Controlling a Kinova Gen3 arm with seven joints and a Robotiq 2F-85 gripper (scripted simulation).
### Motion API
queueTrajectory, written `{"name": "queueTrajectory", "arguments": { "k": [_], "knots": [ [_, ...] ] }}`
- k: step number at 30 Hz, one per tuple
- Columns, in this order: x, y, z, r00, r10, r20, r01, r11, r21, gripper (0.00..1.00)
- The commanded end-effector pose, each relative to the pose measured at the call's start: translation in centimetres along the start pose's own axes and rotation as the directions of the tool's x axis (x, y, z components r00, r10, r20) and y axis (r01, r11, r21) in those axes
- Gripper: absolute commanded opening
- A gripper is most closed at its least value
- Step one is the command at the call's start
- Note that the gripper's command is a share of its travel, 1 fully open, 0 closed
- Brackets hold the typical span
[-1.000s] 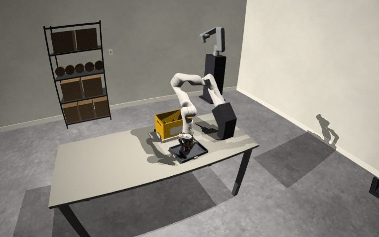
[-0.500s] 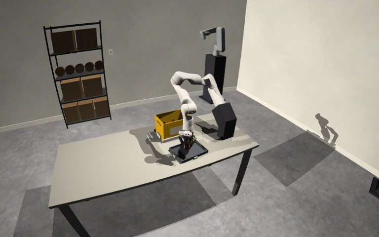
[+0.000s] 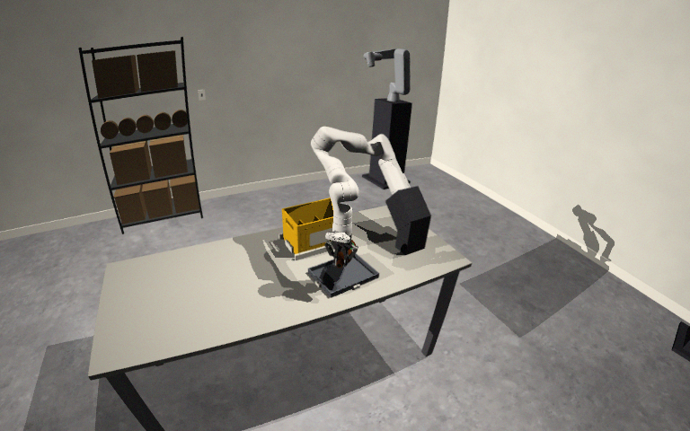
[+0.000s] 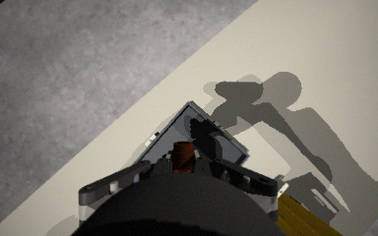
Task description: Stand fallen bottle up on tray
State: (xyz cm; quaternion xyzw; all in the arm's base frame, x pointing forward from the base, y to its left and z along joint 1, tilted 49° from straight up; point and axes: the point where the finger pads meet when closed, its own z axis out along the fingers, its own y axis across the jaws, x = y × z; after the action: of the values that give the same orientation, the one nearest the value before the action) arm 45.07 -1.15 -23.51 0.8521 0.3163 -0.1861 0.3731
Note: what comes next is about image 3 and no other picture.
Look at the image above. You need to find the yellow crate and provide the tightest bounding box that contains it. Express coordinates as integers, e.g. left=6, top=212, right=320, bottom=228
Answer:
left=282, top=198, right=333, bottom=254

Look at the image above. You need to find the brown bottle with green base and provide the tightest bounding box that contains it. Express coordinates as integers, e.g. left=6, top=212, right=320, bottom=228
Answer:
left=336, top=240, right=356, bottom=268

